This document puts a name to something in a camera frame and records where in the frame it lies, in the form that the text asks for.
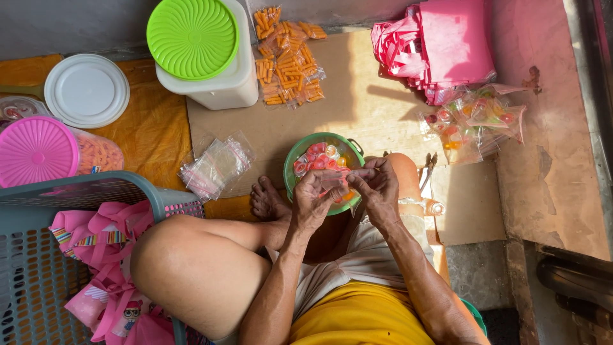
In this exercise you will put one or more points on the metal scissors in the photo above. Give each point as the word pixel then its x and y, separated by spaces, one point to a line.
pixel 427 171

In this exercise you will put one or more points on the person's right leg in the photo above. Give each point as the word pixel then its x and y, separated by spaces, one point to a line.
pixel 407 179

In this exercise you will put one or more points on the heap of packed jelly bags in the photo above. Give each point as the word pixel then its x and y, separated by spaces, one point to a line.
pixel 471 120

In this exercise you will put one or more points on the green plastic bowl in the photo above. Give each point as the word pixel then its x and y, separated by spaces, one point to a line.
pixel 290 167

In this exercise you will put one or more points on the pink round lid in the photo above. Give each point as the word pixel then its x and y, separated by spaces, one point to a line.
pixel 36 152

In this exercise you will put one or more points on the yellow shirt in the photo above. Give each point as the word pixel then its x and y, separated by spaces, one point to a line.
pixel 359 316

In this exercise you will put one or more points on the small clear bottle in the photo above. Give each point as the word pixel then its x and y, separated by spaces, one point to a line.
pixel 431 207

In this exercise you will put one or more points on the person's left hand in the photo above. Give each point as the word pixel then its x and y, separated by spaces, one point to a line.
pixel 310 203

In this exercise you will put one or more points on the person's bare foot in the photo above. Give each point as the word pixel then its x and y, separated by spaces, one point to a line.
pixel 268 201

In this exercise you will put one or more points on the orange floor mat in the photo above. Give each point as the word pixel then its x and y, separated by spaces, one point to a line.
pixel 153 124

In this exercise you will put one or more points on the person's left leg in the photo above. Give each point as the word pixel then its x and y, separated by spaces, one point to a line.
pixel 201 273

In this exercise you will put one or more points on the brown cardboard sheet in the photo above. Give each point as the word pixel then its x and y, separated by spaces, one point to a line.
pixel 364 110

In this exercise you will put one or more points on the clear plastic tub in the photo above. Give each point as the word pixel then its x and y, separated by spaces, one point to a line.
pixel 19 111

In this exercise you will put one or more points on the heap of orange snack packets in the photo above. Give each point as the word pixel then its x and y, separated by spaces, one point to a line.
pixel 287 67

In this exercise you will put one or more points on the green plastic seat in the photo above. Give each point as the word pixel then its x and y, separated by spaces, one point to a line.
pixel 475 316

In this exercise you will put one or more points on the green round lid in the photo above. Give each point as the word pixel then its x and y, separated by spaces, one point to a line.
pixel 192 38

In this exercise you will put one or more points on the teal plastic basket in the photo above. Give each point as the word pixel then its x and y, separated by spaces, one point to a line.
pixel 33 278

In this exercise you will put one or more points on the white round lid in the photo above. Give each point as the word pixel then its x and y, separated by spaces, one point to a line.
pixel 86 91

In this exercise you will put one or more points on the beige shorts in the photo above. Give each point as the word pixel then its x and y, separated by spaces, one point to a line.
pixel 364 258

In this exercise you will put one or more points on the person's leg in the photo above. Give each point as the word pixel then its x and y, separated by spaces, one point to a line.
pixel 407 179
pixel 201 273

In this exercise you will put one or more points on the dark metal object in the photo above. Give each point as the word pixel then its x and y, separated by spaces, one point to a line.
pixel 579 282

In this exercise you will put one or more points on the white plastic container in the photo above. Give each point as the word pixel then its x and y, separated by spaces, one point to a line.
pixel 225 88

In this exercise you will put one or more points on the metal door rail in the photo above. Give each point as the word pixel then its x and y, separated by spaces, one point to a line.
pixel 591 96

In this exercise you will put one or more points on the stack of pink tote bags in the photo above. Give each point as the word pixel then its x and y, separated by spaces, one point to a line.
pixel 450 43

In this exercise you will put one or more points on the pile of empty zip bags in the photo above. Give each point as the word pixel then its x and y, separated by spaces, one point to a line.
pixel 216 165

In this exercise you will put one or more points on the heap of colourful jelly cups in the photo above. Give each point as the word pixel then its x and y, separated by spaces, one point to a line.
pixel 322 155

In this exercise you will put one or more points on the person's right hand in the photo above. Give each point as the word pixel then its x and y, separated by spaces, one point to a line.
pixel 383 196

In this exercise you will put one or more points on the clear jar of orange snacks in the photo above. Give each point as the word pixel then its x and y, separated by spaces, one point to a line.
pixel 98 154

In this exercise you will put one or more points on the small clear zip bag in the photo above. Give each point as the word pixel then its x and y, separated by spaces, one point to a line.
pixel 337 179

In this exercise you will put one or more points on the pink printed bags in basket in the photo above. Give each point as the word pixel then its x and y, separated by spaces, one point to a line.
pixel 108 287

